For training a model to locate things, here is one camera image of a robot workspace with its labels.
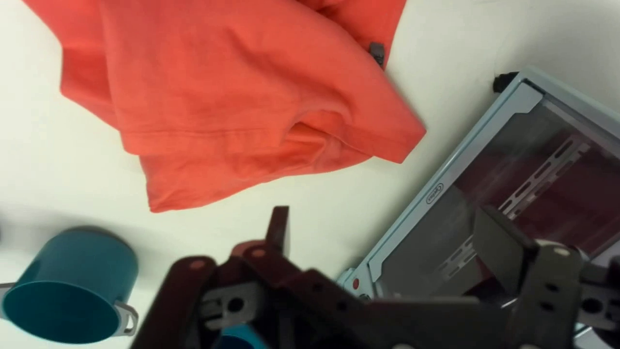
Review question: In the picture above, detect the light blue toy oven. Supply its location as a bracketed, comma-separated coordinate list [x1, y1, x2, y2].
[335, 66, 620, 349]

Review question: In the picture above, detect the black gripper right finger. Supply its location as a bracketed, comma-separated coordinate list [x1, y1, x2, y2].
[473, 206, 620, 349]

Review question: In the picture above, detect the teal toy kettle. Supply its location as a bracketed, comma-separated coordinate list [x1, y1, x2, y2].
[211, 324, 267, 349]

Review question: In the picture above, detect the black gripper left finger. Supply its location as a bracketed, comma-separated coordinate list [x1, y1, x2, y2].
[132, 206, 364, 349]

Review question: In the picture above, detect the orange printed shirt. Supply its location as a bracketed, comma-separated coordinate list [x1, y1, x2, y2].
[21, 0, 428, 216]

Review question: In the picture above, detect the teal toy pot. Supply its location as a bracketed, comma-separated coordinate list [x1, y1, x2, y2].
[0, 225, 141, 345]

